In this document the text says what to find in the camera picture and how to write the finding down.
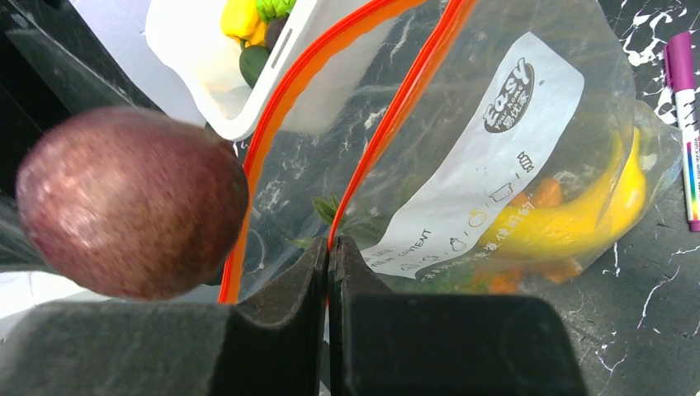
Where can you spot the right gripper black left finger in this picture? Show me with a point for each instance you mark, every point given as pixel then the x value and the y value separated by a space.
pixel 266 345

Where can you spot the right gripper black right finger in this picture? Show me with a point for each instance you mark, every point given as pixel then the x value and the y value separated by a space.
pixel 388 343

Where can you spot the toy pineapple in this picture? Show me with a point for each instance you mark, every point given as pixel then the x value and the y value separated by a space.
pixel 500 274

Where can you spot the clear zip bag orange zipper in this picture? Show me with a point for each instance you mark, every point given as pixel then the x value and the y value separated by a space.
pixel 499 96

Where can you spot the yellow banana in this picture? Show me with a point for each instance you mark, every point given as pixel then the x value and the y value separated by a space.
pixel 534 227

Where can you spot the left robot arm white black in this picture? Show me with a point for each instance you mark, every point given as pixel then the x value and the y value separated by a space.
pixel 52 67

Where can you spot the white plastic bin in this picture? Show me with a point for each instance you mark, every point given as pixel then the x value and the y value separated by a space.
pixel 186 36

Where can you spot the yellow bell pepper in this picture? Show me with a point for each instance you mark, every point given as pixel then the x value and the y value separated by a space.
pixel 240 22

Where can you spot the green vegetable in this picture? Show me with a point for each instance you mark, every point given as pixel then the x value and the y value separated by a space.
pixel 269 10

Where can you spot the purple cap marker pen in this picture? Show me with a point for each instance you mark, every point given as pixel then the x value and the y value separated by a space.
pixel 679 76

